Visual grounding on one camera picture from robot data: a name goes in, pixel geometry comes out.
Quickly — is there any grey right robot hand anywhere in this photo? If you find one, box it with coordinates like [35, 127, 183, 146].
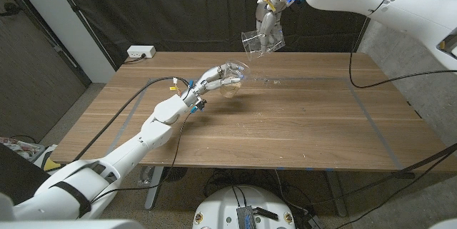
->
[255, 0, 286, 56]

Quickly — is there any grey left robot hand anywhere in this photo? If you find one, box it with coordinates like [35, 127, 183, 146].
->
[181, 61, 247, 107]

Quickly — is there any clear plastic container cup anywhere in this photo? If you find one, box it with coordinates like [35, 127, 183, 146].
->
[218, 60, 251, 99]

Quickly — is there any clear plastic cup with sugar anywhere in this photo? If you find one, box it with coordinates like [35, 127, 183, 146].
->
[241, 29, 286, 62]

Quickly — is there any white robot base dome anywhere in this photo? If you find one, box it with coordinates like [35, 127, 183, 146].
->
[192, 185, 296, 229]

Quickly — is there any white power strip box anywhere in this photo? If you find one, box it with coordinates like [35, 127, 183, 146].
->
[126, 45, 157, 59]

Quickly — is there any grey power adapter box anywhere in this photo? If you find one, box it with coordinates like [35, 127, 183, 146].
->
[236, 205, 257, 229]

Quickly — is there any black cloth backdrop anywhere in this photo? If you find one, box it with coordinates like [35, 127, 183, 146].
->
[48, 0, 368, 70]

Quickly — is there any black round floor fan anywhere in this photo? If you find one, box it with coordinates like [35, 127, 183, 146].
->
[160, 166, 189, 183]

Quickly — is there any grey table leg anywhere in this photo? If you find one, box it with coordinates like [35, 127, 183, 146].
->
[325, 170, 348, 218]
[144, 166, 165, 210]

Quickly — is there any black backdrop stand pole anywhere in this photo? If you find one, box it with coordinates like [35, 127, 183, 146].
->
[48, 0, 119, 71]

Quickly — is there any white robot torso edge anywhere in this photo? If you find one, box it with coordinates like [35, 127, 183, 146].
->
[0, 218, 144, 229]

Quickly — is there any colourful plastic bag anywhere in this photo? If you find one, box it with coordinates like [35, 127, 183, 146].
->
[0, 136, 46, 158]

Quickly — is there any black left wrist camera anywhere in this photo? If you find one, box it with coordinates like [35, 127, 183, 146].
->
[191, 98, 208, 114]

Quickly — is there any thin black left wrist cable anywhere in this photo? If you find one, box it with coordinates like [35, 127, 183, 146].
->
[89, 111, 194, 203]

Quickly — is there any black power cable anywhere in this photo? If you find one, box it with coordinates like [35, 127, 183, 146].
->
[123, 54, 146, 65]

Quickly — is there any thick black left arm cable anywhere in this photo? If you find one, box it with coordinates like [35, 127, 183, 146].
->
[73, 76, 190, 162]

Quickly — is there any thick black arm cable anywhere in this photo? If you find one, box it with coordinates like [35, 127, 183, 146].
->
[73, 76, 190, 162]
[310, 142, 457, 207]

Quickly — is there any black floor cable bundle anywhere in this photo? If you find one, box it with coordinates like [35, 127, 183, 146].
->
[203, 168, 326, 229]

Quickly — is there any black flat bracket plate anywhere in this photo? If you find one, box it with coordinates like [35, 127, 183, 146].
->
[253, 207, 279, 222]

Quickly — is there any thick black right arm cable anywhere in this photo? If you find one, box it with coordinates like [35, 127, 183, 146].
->
[310, 142, 457, 207]

